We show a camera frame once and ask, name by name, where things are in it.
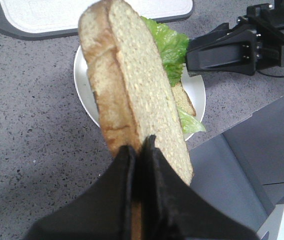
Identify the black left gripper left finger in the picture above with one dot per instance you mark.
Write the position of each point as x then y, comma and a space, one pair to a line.
103, 212

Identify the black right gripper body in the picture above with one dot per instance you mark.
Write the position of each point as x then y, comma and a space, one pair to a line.
259, 38

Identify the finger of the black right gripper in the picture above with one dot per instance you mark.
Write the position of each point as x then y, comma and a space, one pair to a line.
221, 37
232, 59

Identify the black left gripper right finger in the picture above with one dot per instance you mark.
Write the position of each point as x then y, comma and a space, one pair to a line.
171, 210

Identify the green lettuce leaf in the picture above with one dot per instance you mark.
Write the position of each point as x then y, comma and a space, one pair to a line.
172, 47

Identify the bread slice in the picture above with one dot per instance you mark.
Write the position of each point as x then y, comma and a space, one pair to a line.
182, 99
130, 86

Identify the grey white robot base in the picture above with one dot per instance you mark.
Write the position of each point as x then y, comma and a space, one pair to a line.
240, 172

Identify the white round plate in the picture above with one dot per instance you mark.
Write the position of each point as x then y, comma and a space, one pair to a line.
193, 86

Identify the white cutting board grey rim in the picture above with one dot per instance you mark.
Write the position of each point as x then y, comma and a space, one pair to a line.
47, 19

